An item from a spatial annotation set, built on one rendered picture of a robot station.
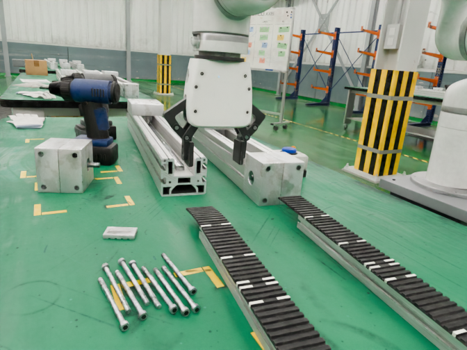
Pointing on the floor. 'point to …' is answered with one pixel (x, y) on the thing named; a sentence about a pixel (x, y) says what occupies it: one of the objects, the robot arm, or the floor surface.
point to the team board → (272, 46)
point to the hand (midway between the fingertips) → (214, 156)
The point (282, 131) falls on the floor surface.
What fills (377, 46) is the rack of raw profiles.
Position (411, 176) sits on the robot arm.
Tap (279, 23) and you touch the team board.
